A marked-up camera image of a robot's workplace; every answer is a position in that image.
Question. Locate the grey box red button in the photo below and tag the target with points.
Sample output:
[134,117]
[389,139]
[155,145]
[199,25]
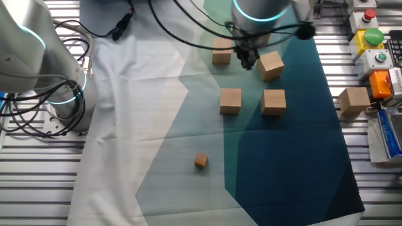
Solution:
[361,23]

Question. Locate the yellow box green button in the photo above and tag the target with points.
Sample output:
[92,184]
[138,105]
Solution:
[373,37]

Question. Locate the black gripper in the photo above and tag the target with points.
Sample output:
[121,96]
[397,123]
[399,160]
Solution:
[248,51]

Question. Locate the blue green white cloth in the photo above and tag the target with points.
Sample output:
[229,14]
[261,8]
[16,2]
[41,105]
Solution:
[141,110]

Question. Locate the blue box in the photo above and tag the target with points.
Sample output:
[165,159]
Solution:
[387,135]

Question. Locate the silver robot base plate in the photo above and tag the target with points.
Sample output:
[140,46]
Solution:
[53,124]

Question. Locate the large wooden cube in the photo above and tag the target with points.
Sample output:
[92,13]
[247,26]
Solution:
[270,66]
[266,39]
[354,100]
[273,102]
[222,55]
[230,101]

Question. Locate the black keyboard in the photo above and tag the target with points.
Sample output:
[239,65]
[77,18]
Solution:
[396,50]

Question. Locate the grey box green light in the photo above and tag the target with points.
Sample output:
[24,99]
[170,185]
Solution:
[370,66]

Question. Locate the grey finned device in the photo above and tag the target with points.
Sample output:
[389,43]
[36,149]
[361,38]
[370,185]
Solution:
[396,81]

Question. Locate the small wooden cube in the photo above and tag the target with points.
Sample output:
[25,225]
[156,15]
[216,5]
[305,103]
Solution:
[201,160]

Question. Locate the grey foil pouch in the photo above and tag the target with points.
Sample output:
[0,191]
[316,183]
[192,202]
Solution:
[373,144]

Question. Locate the orange box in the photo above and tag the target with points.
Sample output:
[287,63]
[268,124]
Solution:
[378,84]

